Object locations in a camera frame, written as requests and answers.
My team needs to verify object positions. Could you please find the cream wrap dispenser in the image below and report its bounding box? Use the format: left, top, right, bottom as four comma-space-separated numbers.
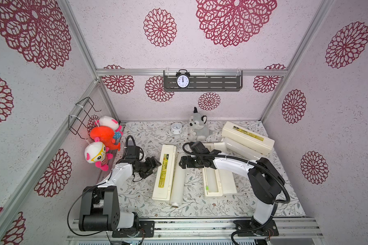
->
152, 145, 177, 201
201, 141, 238, 198

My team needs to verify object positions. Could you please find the plastic wrap roll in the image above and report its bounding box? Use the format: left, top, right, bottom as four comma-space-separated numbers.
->
170, 153, 187, 208

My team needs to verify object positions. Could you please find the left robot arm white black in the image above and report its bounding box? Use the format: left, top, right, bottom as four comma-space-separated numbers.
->
78, 135, 162, 236

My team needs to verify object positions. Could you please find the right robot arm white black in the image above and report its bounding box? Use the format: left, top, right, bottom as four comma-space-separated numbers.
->
180, 141, 291, 228

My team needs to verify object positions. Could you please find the floral table mat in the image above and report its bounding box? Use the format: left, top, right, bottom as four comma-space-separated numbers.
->
113, 121, 306, 217

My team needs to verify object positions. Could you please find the grey husky plush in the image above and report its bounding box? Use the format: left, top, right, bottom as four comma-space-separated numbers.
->
189, 107, 213, 141

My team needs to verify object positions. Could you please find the small white round clock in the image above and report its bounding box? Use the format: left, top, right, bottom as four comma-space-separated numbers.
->
170, 122, 183, 135

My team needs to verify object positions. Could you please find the white plush with glasses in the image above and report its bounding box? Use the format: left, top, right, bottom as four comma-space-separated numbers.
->
84, 141, 113, 171

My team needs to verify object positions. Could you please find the red plush toy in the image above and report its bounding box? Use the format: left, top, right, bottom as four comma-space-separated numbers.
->
90, 126, 121, 151

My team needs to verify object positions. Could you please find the white pink plush upper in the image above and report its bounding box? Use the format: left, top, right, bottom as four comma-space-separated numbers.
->
95, 116, 122, 132

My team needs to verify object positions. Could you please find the back right cream dispenser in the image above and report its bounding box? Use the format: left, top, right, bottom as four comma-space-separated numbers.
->
221, 121, 275, 155

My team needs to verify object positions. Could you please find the black alarm clock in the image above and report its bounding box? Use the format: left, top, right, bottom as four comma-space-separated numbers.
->
176, 69, 191, 89

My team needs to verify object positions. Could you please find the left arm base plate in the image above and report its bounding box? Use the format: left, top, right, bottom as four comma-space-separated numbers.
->
112, 217, 155, 238

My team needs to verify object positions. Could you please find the black wire basket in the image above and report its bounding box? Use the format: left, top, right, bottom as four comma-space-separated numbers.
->
67, 97, 101, 140

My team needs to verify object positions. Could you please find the grey wall shelf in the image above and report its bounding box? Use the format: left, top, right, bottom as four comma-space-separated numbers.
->
163, 69, 243, 92

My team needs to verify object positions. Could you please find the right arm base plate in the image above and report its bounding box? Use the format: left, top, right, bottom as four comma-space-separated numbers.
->
232, 217, 279, 237

